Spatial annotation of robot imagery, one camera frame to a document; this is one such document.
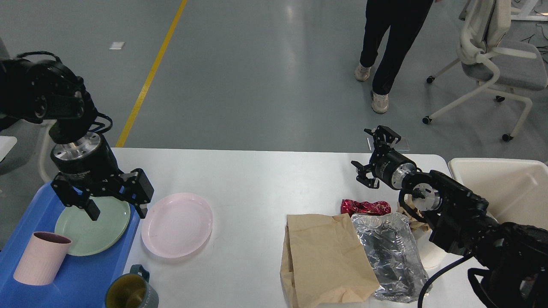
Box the pink mug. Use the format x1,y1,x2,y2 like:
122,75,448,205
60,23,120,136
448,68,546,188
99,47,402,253
12,231,72,285

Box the pink plate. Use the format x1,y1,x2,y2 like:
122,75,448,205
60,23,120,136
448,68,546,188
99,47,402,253
141,193,214,258

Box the crumpled brown paper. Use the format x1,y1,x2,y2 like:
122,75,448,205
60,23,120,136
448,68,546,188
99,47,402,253
397,202,431,232

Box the light green plate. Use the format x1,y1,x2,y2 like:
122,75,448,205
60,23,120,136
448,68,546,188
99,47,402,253
54,197,131,257

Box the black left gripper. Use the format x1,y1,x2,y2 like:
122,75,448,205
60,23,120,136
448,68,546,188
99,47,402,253
51,131,154,221

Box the grey chair at left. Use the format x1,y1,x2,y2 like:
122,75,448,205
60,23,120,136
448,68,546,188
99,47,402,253
0,36,58,183

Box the white plastic bin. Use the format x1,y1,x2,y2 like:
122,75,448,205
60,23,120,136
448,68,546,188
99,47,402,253
448,158,548,229

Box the brown paper bag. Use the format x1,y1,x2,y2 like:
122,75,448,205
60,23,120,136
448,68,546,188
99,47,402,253
280,213,379,308

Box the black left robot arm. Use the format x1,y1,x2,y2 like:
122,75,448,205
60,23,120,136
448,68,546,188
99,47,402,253
1,51,154,221

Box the blue plastic tray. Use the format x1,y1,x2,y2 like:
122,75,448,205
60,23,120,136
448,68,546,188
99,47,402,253
0,184,140,308

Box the white paper cup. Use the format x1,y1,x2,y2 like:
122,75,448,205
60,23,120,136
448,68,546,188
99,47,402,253
413,229,447,269

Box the person in black trousers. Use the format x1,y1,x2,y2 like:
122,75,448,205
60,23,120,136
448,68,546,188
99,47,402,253
354,0,434,114

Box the white table at left edge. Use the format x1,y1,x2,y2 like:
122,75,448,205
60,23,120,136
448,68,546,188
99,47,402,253
0,135,18,162

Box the crumpled aluminium foil tray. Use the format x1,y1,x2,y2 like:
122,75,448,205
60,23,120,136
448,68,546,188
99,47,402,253
351,213,429,303

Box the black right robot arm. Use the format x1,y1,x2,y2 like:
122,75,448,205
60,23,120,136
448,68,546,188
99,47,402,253
352,125,548,308

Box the crushed red can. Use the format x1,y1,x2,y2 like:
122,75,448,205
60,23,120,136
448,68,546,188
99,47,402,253
340,199,392,216

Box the white grey office chair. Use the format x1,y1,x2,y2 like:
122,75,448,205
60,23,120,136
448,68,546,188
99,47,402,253
422,0,547,142

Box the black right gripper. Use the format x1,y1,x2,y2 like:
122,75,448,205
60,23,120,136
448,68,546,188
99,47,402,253
351,125,417,190

